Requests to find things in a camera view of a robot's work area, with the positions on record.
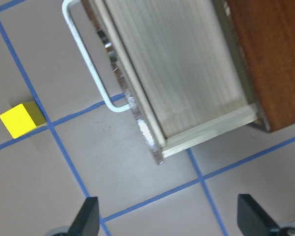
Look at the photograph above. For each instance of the dark wooden drawer cabinet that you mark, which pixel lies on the dark wooden drawer cabinet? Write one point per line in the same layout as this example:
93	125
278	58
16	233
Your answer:
261	36

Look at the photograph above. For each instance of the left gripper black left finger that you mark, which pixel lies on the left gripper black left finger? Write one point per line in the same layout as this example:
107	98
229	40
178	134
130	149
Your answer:
86	222

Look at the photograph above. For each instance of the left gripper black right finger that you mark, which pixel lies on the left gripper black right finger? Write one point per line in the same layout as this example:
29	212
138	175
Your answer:
252	219

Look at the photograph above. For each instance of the yellow block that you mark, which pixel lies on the yellow block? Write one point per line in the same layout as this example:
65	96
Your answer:
22	119

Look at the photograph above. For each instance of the light wood drawer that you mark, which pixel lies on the light wood drawer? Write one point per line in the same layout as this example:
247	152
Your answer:
178	64

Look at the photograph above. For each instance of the white drawer handle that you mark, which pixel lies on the white drawer handle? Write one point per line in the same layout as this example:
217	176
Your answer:
66	11

